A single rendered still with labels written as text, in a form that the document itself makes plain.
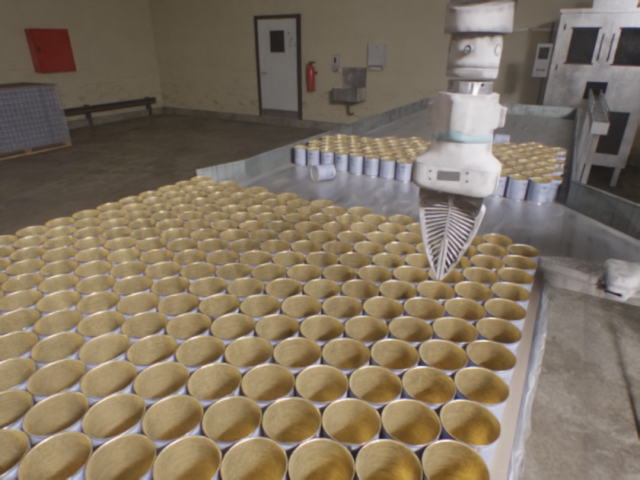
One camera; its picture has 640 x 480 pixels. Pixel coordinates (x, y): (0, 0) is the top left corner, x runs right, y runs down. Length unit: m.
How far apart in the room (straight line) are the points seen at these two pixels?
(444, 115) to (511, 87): 7.05
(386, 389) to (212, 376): 0.24
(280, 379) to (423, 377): 0.20
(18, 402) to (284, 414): 0.34
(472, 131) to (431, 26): 7.33
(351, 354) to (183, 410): 0.25
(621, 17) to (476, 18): 5.56
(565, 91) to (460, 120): 5.58
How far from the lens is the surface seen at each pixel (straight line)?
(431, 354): 0.67
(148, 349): 0.69
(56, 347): 0.75
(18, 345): 0.79
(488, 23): 0.51
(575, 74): 6.04
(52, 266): 0.98
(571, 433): 2.34
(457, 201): 0.55
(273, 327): 0.69
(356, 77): 8.31
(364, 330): 0.70
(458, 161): 0.52
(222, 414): 0.56
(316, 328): 0.69
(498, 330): 0.75
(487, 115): 0.52
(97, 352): 0.71
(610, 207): 1.54
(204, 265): 0.87
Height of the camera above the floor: 1.58
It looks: 25 degrees down
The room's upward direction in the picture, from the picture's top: straight up
